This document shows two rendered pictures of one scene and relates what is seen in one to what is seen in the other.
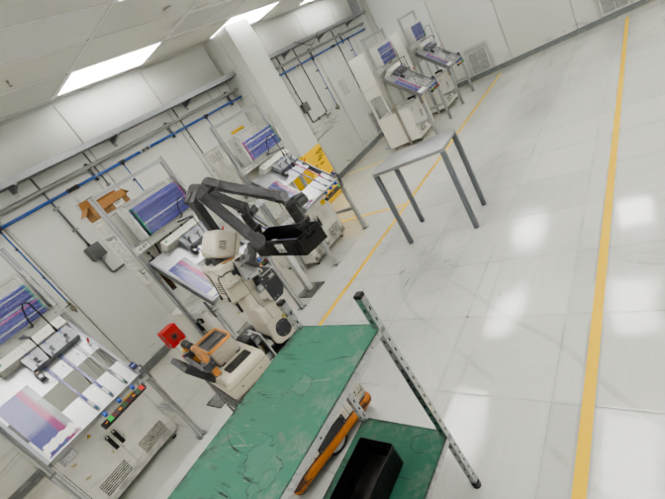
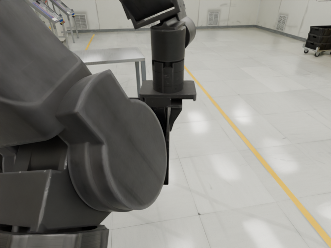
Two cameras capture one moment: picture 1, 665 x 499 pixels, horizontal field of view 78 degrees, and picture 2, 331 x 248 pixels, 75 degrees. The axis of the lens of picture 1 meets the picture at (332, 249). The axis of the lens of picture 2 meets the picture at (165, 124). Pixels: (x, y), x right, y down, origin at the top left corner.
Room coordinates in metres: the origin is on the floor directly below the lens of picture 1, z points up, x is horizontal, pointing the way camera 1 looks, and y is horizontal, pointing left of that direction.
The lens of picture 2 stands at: (1.93, 0.38, 1.35)
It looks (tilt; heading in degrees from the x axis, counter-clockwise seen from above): 33 degrees down; 303
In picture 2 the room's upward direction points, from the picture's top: straight up
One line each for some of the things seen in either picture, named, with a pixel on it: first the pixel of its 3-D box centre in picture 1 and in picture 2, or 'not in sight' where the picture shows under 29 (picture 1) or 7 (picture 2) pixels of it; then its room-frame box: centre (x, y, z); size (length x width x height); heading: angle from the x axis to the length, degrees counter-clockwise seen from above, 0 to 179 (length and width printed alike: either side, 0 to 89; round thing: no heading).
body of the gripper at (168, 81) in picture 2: (298, 217); (168, 77); (2.13, 0.07, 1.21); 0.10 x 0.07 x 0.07; 31
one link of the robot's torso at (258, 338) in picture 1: (268, 334); not in sight; (2.21, 0.60, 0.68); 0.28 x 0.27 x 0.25; 31
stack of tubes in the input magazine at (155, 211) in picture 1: (160, 208); not in sight; (3.85, 1.12, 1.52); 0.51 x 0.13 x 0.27; 133
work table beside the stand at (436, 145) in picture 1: (430, 189); (111, 91); (3.58, -1.08, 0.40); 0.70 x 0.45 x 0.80; 49
